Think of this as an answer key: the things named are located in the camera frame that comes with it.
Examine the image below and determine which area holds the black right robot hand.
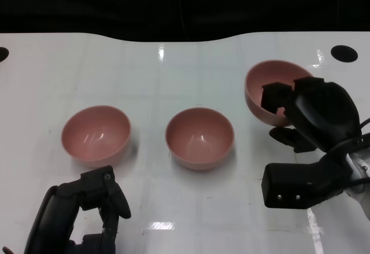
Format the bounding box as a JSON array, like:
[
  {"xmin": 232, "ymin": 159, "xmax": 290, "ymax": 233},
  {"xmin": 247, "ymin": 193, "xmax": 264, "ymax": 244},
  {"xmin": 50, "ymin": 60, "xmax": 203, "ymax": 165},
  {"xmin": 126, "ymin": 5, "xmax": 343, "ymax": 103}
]
[{"xmin": 261, "ymin": 77, "xmax": 362, "ymax": 153}]

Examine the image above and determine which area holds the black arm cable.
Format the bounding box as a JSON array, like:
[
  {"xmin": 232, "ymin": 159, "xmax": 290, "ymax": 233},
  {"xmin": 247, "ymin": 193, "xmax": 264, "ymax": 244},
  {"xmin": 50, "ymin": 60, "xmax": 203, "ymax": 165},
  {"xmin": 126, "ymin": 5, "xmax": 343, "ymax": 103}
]
[{"xmin": 328, "ymin": 117, "xmax": 370, "ymax": 186}]

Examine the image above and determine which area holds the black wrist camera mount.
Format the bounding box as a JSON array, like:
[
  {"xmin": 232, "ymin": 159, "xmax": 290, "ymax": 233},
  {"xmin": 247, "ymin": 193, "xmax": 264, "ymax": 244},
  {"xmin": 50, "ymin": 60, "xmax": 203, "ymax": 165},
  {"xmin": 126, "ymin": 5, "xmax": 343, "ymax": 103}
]
[{"xmin": 261, "ymin": 149, "xmax": 353, "ymax": 209}]

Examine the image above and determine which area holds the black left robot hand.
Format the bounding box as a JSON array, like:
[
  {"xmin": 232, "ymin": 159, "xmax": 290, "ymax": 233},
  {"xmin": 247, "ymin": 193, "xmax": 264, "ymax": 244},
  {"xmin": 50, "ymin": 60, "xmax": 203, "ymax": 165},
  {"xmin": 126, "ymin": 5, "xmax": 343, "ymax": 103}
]
[{"xmin": 23, "ymin": 165, "xmax": 132, "ymax": 254}]

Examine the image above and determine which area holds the black backdrop cloth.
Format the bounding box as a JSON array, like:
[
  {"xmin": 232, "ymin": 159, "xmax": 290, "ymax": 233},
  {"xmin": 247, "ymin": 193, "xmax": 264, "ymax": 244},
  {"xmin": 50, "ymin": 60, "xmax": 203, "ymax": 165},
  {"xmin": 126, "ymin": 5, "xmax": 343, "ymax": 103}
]
[{"xmin": 0, "ymin": 0, "xmax": 370, "ymax": 43}]

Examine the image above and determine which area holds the pink plastic bowl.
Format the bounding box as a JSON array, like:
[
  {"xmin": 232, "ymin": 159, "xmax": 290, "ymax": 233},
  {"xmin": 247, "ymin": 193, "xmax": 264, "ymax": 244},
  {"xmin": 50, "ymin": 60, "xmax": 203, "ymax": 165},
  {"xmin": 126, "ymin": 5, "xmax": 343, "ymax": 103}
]
[
  {"xmin": 61, "ymin": 105, "xmax": 132, "ymax": 168},
  {"xmin": 165, "ymin": 107, "xmax": 235, "ymax": 171},
  {"xmin": 245, "ymin": 60, "xmax": 316, "ymax": 127}
]

